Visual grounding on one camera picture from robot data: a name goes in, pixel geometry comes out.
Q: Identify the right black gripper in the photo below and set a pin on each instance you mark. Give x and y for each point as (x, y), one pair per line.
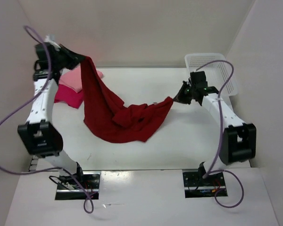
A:
(180, 97)

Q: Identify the light pink t shirt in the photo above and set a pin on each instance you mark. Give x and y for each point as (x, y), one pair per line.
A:
(72, 79)

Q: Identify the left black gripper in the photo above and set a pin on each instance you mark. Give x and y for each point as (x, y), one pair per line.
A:
(75, 58)

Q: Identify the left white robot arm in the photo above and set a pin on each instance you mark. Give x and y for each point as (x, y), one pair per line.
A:
(38, 134)

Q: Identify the magenta red t shirt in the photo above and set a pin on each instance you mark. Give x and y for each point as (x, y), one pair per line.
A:
(69, 96)

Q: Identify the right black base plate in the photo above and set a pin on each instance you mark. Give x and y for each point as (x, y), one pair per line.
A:
(195, 187)

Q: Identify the dark red t shirt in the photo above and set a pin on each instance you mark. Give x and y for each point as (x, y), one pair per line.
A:
(107, 117)

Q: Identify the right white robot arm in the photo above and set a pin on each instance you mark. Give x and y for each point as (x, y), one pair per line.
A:
(237, 139)

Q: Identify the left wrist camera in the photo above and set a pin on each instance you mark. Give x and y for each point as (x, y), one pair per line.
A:
(51, 39)

